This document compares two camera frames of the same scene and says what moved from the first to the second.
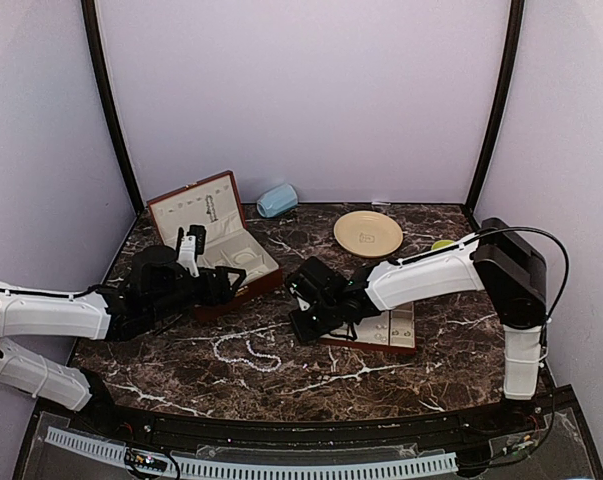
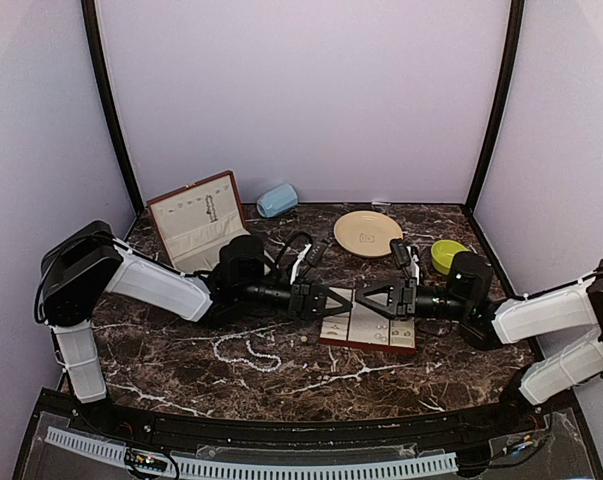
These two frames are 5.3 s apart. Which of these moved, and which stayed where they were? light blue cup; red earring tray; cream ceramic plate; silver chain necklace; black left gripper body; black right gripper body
Moved: black right gripper body; black left gripper body
Stayed: silver chain necklace; light blue cup; cream ceramic plate; red earring tray
